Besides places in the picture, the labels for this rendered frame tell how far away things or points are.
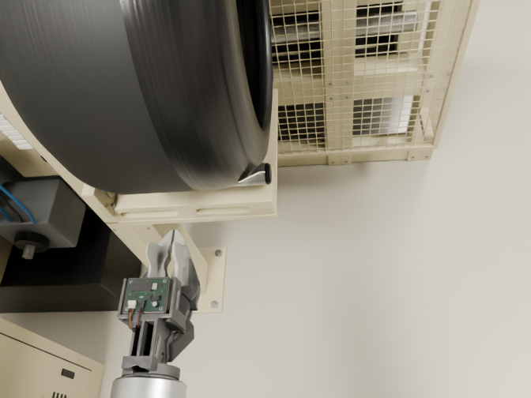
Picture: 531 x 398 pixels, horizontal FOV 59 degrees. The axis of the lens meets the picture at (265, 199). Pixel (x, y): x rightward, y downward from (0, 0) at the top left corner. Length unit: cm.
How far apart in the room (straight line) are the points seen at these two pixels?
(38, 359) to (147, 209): 67
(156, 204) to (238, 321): 86
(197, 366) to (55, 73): 134
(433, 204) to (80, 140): 154
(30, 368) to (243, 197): 83
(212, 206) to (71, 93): 46
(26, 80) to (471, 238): 163
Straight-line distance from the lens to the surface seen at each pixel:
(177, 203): 100
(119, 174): 71
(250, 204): 97
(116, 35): 57
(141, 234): 139
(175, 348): 66
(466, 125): 222
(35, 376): 154
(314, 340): 173
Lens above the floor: 169
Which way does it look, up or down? 59 degrees down
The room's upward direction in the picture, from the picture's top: 15 degrees counter-clockwise
